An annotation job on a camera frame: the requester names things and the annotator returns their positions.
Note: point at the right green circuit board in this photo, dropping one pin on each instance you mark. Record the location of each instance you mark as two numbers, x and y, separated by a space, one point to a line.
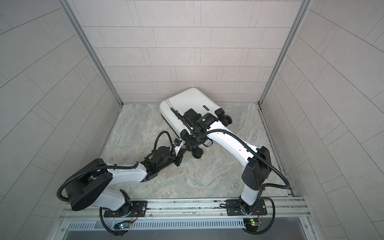
252 225

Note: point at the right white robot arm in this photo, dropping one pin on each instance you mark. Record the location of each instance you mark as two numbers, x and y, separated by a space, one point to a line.
256 162

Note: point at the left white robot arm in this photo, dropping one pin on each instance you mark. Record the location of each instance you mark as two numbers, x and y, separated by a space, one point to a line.
90 185

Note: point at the left green circuit board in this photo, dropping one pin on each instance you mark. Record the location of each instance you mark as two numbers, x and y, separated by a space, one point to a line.
122 225

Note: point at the green circuit board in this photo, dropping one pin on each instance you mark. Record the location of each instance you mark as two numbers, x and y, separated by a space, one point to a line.
252 225
122 225

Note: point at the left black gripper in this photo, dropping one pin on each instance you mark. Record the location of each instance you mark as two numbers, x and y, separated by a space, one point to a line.
179 158

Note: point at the black suitcase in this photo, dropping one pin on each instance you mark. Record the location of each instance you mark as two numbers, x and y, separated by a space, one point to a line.
200 103

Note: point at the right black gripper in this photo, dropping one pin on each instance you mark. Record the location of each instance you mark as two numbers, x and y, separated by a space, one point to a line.
190 143

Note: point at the aluminium mounting rail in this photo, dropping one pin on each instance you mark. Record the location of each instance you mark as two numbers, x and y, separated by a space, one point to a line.
205 208

